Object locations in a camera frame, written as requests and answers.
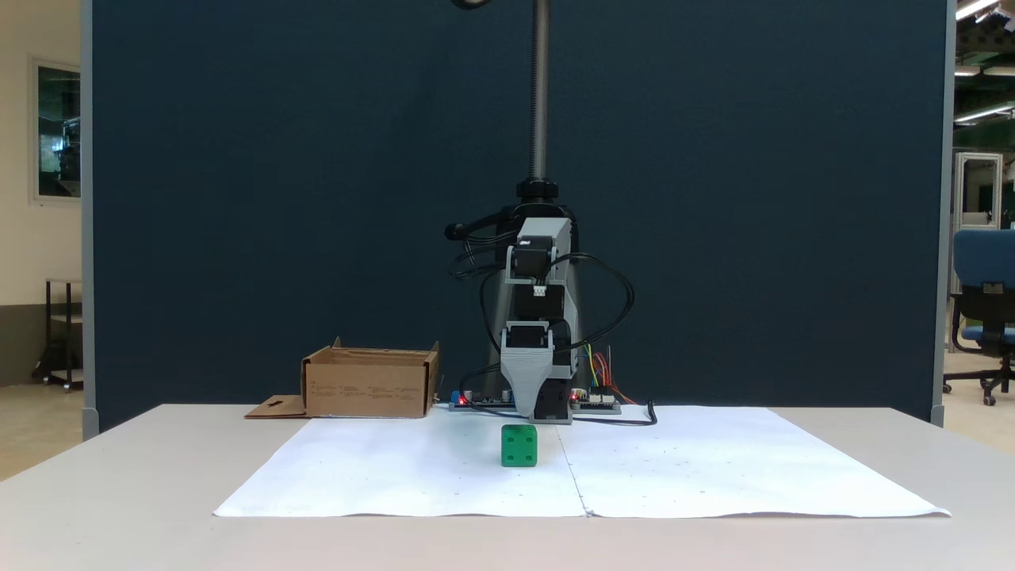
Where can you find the black camera stand metal pole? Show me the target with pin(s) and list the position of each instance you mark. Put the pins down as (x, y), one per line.
(539, 95)

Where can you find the framed wall window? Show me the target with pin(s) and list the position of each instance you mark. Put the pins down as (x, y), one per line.
(57, 131)

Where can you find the circuit board with blue connector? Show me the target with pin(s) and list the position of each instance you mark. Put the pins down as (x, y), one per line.
(480, 403)

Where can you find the blue office chair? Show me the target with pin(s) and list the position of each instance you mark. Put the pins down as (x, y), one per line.
(983, 258)

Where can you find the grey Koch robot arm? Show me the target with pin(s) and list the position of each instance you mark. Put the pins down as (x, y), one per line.
(555, 230)

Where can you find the dark blue partition panel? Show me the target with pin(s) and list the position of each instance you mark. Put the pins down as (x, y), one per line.
(238, 198)

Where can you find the fluorescent ceiling light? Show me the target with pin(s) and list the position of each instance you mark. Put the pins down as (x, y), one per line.
(983, 70)
(983, 113)
(974, 9)

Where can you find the brown cardboard box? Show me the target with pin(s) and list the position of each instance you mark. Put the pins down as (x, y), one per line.
(369, 388)

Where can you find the small circuit board red LED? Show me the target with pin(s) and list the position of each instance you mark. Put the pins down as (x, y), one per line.
(595, 405)

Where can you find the green dice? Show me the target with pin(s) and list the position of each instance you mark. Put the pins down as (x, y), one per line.
(519, 446)

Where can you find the grey metal frame cabinet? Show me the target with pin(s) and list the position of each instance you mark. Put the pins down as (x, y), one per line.
(978, 182)

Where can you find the black rolling cart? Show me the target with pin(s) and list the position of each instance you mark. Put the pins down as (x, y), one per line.
(65, 333)

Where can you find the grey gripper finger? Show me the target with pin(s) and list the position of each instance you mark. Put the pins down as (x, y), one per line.
(526, 365)

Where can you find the white paper sheet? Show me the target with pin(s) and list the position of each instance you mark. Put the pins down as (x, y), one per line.
(412, 468)
(729, 468)

